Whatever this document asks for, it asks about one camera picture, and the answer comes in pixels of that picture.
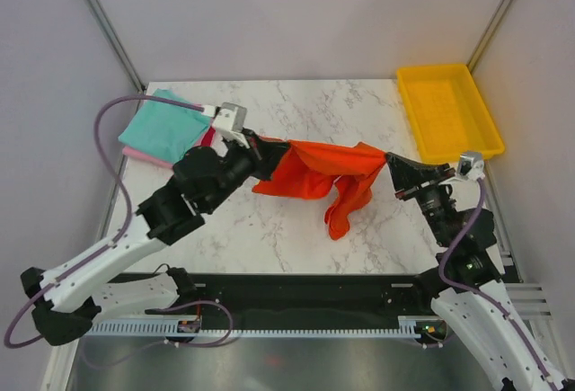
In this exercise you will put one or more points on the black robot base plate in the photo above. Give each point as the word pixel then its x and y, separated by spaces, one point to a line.
pixel 312 300

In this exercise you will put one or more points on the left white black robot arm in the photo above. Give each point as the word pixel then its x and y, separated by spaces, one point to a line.
pixel 71 298

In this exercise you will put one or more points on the aluminium extrusion rail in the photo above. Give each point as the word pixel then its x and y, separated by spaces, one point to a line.
pixel 529 300

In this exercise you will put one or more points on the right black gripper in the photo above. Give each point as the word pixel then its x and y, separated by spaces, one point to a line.
pixel 403 171

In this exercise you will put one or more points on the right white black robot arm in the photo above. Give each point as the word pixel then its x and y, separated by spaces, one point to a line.
pixel 468 292

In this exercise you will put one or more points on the yellow plastic tray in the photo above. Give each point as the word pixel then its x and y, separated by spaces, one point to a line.
pixel 447 113

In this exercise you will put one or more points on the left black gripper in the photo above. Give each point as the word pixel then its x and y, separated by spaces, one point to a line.
pixel 267 164

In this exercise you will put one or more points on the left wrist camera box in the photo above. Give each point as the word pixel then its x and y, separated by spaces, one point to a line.
pixel 229 120

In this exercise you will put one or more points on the white slotted cable duct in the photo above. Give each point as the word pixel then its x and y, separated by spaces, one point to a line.
pixel 405 327

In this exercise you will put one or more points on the aluminium frame post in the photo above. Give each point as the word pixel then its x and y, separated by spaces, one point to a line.
pixel 489 33
pixel 105 25

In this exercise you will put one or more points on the crimson folded t-shirt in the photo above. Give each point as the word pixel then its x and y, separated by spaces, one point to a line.
pixel 208 138

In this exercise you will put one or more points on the left aluminium frame post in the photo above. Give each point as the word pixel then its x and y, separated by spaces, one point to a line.
pixel 105 25

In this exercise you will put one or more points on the right aluminium frame post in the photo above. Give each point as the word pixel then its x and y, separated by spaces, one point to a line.
pixel 489 33

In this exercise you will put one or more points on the teal folded t-shirt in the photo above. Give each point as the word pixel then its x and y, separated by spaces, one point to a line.
pixel 165 132

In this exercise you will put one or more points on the orange t-shirt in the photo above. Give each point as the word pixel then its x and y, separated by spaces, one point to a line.
pixel 309 171

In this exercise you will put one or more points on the pink folded t-shirt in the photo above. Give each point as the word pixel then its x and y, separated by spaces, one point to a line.
pixel 143 157

